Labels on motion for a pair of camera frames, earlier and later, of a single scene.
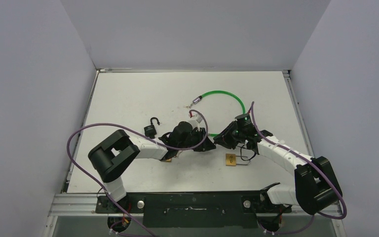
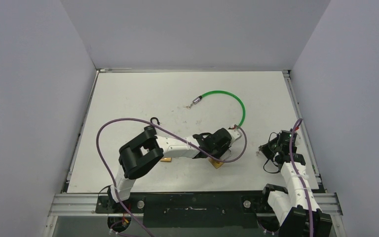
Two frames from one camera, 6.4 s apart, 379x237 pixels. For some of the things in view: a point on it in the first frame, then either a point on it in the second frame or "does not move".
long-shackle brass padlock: (231, 160) -> (216, 164)
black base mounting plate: (205, 210) does not move
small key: (188, 107) does not move
